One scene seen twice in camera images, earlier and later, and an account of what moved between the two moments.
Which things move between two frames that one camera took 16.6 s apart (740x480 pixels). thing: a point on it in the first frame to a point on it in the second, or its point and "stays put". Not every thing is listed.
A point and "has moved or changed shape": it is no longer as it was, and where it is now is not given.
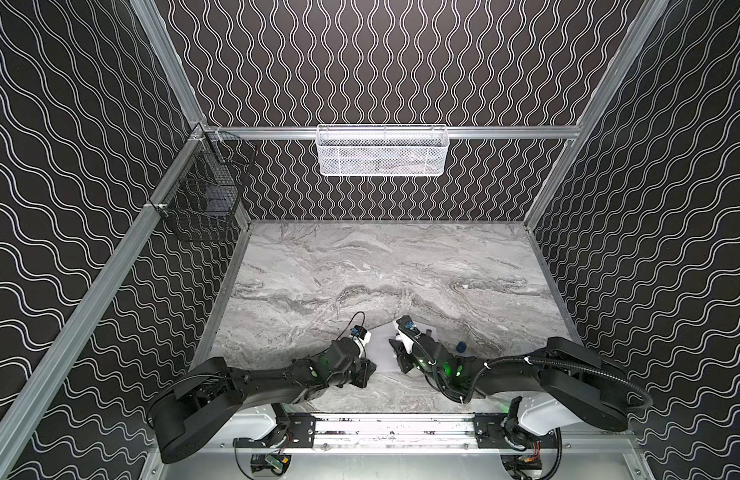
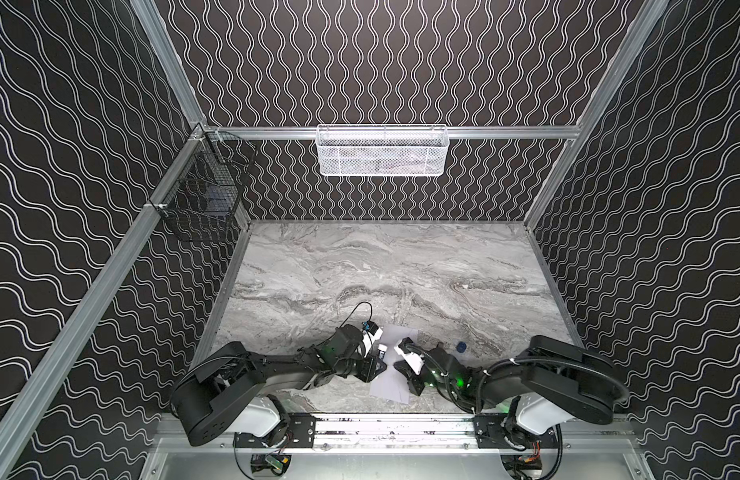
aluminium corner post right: [645, 23] stays put
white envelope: [381, 350] has moved or changed shape
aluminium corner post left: [171, 61] stays put
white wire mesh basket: [382, 150] stays put
